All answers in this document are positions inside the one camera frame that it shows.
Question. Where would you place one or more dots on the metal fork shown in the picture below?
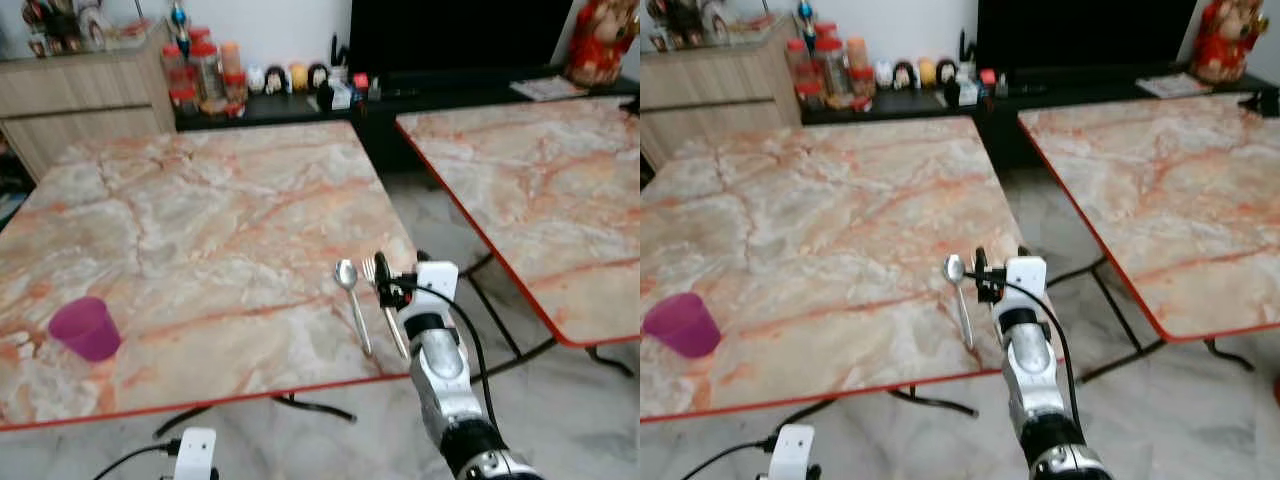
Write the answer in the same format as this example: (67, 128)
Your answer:
(398, 338)

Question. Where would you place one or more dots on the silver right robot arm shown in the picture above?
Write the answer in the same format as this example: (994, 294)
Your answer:
(440, 375)
(1030, 370)

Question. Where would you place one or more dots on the silver metal spoon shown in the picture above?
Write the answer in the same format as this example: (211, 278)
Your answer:
(955, 268)
(346, 274)

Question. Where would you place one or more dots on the black TV console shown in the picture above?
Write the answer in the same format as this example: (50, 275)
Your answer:
(1010, 105)
(420, 100)

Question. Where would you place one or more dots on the marble-pattern folding table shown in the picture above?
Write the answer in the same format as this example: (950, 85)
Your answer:
(540, 190)
(200, 240)
(1170, 190)
(820, 230)

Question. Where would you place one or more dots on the small white box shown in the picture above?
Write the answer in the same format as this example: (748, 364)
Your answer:
(342, 94)
(968, 91)

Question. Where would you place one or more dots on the small red item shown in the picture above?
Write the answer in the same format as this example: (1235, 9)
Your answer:
(988, 79)
(360, 84)

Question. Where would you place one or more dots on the small dark figurine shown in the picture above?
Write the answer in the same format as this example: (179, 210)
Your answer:
(946, 72)
(318, 77)

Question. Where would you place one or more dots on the small yellow figurine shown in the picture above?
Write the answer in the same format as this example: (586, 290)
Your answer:
(927, 72)
(298, 76)

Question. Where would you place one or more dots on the small black and white figurine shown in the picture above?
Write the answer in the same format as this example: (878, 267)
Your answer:
(905, 75)
(276, 80)

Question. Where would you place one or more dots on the orange-filled jar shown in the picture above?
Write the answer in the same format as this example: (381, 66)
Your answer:
(232, 68)
(858, 60)

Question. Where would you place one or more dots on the printed paper booklet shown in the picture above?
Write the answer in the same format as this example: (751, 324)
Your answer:
(547, 88)
(1175, 85)

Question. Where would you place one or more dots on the black television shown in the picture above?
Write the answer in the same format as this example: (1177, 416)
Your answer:
(1085, 32)
(460, 35)

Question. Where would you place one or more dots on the clear jar with red lid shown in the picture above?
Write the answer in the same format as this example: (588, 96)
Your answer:
(206, 68)
(830, 63)
(797, 60)
(172, 65)

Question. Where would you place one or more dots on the purple plastic cup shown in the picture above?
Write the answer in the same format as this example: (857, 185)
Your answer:
(85, 330)
(682, 326)

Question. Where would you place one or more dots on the small black object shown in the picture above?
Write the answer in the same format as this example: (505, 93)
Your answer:
(631, 106)

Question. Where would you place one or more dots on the blue ornament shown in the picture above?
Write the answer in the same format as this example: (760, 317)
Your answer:
(179, 16)
(806, 13)

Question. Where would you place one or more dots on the red and gold figurine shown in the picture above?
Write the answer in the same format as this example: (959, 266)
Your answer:
(1222, 38)
(597, 40)

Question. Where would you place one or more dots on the light wooden cabinet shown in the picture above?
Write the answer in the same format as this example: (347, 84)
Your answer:
(80, 100)
(715, 95)

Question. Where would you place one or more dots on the dark ornament cluster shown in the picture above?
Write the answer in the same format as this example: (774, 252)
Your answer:
(55, 22)
(685, 18)

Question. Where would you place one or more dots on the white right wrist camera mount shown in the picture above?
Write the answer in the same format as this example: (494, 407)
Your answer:
(438, 276)
(1026, 272)

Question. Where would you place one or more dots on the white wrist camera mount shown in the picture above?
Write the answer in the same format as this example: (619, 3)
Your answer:
(792, 450)
(195, 452)
(438, 276)
(1026, 272)

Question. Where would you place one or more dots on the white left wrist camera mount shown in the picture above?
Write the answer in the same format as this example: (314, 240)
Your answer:
(792, 450)
(195, 452)

